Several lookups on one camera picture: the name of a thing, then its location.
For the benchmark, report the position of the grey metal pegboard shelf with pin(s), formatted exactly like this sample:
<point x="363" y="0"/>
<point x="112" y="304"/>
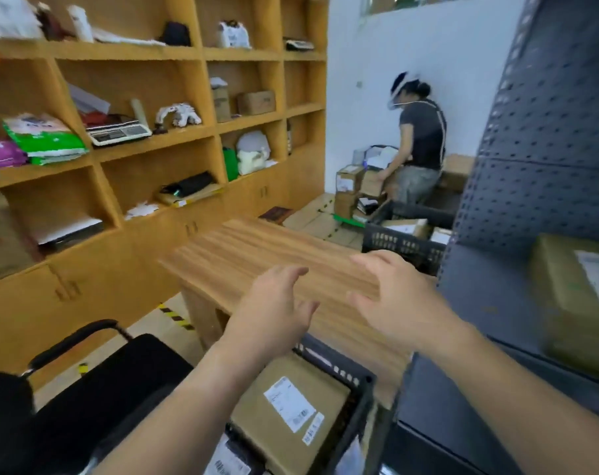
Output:
<point x="552" y="143"/>

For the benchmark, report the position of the wooden wall cabinet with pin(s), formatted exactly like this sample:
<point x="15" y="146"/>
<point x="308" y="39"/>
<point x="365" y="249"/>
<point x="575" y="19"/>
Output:
<point x="131" y="272"/>

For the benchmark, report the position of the small flat cardboard carton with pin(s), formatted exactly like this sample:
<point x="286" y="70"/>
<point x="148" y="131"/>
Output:
<point x="256" y="102"/>

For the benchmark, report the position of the black bottle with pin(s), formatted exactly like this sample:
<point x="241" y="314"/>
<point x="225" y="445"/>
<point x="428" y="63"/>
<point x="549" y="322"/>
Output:
<point x="289" y="136"/>

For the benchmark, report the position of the person's right hand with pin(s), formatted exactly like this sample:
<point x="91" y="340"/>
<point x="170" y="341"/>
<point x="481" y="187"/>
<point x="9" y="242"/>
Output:
<point x="408" y="306"/>

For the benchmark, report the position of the dark brown flat case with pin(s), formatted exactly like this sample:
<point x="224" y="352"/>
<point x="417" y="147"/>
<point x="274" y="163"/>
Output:
<point x="276" y="214"/>

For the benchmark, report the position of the white crumpled paper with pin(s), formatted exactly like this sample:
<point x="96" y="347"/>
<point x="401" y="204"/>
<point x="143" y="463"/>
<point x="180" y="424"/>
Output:
<point x="142" y="210"/>

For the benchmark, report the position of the black cloth item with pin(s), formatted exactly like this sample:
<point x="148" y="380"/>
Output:
<point x="175" y="34"/>

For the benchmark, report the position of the handwritten white paper label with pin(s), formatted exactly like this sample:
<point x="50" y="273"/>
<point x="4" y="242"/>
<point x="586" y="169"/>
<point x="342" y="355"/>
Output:
<point x="351" y="460"/>

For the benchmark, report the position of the taped brown carton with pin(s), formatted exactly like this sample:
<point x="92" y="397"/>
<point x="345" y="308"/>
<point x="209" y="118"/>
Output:
<point x="349" y="179"/>
<point x="345" y="205"/>

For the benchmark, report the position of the plain brown carton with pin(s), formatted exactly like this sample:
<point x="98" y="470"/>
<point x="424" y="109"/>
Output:
<point x="373" y="183"/>

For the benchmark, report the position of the black mesh office chair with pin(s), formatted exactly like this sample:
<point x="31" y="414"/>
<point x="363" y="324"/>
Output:
<point x="106" y="390"/>

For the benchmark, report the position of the flat brown white parcel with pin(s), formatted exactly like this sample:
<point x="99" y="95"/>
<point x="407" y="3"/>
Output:
<point x="403" y="226"/>

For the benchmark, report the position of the black yellow bundle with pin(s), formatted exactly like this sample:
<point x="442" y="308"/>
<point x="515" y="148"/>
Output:
<point x="188" y="187"/>

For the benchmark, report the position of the person's left hand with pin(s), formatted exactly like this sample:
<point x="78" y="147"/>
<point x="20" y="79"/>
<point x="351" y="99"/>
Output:
<point x="269" y="321"/>

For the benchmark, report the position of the stack of white paper rolls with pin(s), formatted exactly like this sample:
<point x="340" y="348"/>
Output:
<point x="7" y="17"/>

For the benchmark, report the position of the cardboard-covered window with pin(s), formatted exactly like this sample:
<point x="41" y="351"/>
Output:
<point x="393" y="2"/>

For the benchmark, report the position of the flat dark packet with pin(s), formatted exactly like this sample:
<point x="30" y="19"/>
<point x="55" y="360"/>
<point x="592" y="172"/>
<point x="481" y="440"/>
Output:
<point x="298" y="44"/>

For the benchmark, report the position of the black plastic basket green lid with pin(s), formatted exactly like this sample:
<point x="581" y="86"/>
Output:
<point x="403" y="247"/>

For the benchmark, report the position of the wooden desk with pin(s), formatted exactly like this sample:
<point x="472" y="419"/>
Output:
<point x="240" y="252"/>

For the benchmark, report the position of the flattened cardboard sheets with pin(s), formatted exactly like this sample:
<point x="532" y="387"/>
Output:
<point x="324" y="217"/>

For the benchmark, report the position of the person's right forearm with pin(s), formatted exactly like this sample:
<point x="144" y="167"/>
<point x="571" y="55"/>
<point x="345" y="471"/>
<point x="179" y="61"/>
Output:
<point x="527" y="405"/>

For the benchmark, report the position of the person's left forearm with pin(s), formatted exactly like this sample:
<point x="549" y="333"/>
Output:
<point x="180" y="420"/>

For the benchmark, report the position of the tall brown carton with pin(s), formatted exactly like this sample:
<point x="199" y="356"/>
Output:
<point x="221" y="101"/>

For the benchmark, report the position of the white figurine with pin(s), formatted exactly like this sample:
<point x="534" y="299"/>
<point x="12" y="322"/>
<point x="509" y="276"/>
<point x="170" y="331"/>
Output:
<point x="178" y="115"/>

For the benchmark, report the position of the white crumpled item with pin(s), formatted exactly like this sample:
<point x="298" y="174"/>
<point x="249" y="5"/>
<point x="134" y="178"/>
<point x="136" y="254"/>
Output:
<point x="233" y="35"/>

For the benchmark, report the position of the purple packets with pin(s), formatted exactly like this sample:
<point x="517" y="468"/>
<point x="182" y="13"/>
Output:
<point x="2" y="155"/>

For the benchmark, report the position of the white cloth bag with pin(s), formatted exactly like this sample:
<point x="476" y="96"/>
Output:
<point x="252" y="153"/>

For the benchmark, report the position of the white cylinder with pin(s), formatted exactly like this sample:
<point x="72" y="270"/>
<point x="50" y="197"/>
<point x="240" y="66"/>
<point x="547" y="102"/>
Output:
<point x="80" y="23"/>

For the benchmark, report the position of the green white bag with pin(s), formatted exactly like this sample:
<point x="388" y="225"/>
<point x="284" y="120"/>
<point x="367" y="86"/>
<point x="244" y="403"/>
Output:
<point x="44" y="138"/>

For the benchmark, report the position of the big brown carton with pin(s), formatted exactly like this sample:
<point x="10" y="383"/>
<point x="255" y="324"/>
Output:
<point x="455" y="173"/>

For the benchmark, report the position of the upright cardboard carton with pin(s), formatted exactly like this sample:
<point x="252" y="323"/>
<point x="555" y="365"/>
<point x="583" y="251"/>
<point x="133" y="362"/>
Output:
<point x="0" y="237"/>

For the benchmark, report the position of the brown labelled parcel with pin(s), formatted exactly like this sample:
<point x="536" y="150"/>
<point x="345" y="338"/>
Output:
<point x="566" y="311"/>

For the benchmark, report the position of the white headset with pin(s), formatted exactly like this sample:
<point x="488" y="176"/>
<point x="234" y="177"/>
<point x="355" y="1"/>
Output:
<point x="401" y="91"/>

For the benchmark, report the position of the white electronic scale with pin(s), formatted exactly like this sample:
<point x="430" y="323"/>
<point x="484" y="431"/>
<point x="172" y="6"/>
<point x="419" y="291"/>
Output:
<point x="116" y="131"/>

